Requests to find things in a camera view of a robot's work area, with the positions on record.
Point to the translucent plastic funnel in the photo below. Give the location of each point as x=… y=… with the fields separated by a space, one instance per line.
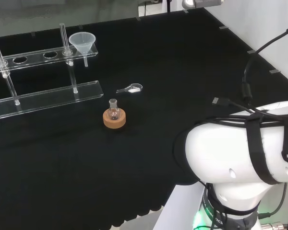
x=82 y=42

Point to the clear acrylic funnel stand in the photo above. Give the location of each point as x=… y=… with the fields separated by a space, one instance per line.
x=50 y=98

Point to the small glass round-bottom flask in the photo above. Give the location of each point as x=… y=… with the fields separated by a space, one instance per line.
x=114 y=113

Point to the black bench cloth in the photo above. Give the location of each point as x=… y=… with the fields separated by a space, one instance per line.
x=158 y=72

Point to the black tripod pole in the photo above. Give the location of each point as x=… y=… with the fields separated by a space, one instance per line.
x=169 y=4

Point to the grey device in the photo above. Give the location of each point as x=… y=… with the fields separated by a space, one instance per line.
x=201 y=3

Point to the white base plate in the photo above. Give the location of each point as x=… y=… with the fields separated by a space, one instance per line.
x=180 y=208

